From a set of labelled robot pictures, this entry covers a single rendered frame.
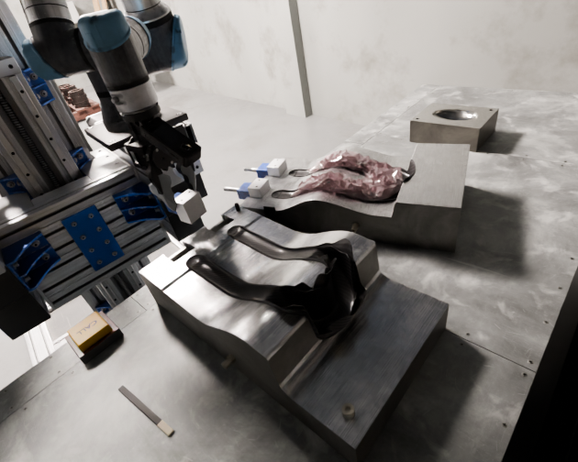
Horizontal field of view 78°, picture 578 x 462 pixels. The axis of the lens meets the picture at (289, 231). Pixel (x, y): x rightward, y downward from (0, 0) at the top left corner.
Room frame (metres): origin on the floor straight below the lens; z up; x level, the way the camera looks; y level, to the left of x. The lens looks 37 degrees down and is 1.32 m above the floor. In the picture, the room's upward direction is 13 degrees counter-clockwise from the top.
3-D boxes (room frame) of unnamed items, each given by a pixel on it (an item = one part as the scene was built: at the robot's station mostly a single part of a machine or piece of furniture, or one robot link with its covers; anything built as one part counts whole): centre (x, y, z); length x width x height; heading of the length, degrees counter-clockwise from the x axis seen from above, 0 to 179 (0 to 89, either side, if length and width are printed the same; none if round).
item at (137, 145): (0.71, 0.23, 1.09); 0.09 x 0.08 x 0.12; 48
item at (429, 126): (0.99, -0.55, 0.84); 0.20 x 0.15 x 0.07; 41
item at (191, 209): (0.72, 0.24, 0.93); 0.13 x 0.05 x 0.05; 48
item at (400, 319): (0.45, 0.04, 0.87); 0.50 x 0.26 x 0.14; 41
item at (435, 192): (0.75, -0.17, 0.86); 0.50 x 0.26 x 0.11; 58
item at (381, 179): (0.74, -0.16, 0.90); 0.26 x 0.18 x 0.08; 58
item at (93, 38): (0.70, 0.22, 1.25); 0.09 x 0.08 x 0.11; 0
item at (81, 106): (5.81, 2.98, 0.25); 1.37 x 0.95 x 0.49; 31
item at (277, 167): (0.93, 0.03, 0.86); 0.13 x 0.05 x 0.05; 58
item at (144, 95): (0.70, 0.22, 1.17); 0.08 x 0.08 x 0.05
